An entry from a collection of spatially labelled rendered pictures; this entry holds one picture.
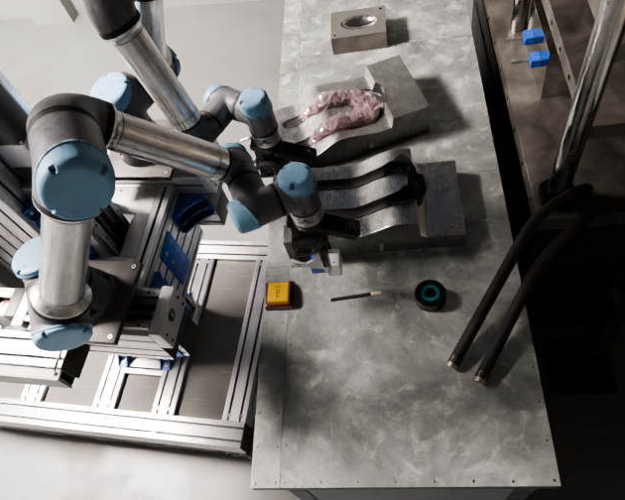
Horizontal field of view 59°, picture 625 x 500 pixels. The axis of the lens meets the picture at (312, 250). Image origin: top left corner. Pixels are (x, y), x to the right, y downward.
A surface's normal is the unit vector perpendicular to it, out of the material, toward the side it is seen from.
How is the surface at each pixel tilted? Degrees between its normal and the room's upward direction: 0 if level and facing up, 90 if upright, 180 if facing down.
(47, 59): 0
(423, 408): 0
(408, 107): 0
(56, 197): 84
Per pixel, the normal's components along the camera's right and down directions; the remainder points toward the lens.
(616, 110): -0.18, -0.51
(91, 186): 0.43, 0.65
